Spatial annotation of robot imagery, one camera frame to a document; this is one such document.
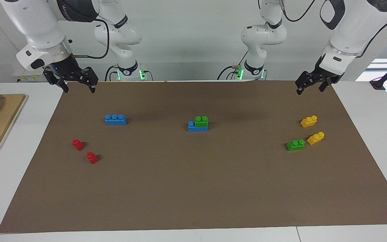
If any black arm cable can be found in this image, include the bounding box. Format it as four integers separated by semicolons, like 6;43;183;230
72;18;110;59
279;0;316;23

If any white power strip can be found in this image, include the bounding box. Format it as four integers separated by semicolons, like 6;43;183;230
13;69;48;82

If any black right base cable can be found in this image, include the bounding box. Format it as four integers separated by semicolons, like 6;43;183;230
105;65;118;82

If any brown paper mat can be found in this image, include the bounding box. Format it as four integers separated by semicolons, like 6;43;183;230
0;80;387;233

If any blue three-stud toy block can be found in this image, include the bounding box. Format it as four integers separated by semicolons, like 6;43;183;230
105;114;127;126
188;121;209;132

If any yellow two-stud toy block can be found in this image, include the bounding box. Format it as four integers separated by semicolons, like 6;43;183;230
300;115;318;128
307;131;325;146

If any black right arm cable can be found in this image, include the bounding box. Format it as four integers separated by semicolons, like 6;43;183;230
72;18;110;59

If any black base cable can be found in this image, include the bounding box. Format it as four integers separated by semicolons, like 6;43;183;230
217;50;249;80
105;65;118;82

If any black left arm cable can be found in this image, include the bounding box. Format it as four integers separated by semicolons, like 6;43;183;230
279;0;316;23

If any black left base cable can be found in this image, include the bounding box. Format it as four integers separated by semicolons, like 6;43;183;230
217;50;249;80

